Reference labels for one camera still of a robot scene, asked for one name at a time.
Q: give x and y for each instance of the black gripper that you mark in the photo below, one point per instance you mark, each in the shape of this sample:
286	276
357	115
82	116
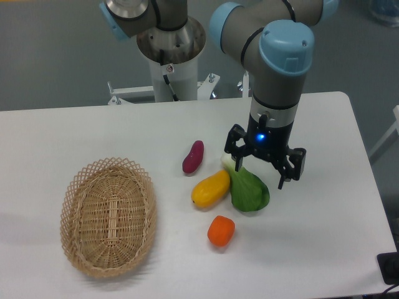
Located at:
267	137

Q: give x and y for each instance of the black device at table edge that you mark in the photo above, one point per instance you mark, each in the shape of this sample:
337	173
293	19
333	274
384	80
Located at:
388	264

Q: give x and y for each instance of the green bok choy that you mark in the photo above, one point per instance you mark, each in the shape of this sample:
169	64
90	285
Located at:
248	192

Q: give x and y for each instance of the white furniture leg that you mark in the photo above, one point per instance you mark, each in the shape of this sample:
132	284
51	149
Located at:
387	139

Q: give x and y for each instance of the blue object in corner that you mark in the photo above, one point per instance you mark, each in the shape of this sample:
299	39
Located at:
385	11

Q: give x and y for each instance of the yellow mango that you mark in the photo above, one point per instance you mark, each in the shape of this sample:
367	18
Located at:
211	189

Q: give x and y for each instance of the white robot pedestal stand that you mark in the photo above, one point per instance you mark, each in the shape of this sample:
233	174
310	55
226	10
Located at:
172	58

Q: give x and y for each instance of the woven wicker basket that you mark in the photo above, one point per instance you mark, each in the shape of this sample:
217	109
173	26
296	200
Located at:
108	218

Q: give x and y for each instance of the purple sweet potato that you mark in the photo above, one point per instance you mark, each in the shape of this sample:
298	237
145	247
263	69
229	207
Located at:
194	158

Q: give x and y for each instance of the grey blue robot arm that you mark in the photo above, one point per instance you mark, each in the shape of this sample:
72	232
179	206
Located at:
272	40

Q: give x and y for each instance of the orange fruit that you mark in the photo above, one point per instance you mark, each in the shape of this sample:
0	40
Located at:
221	231

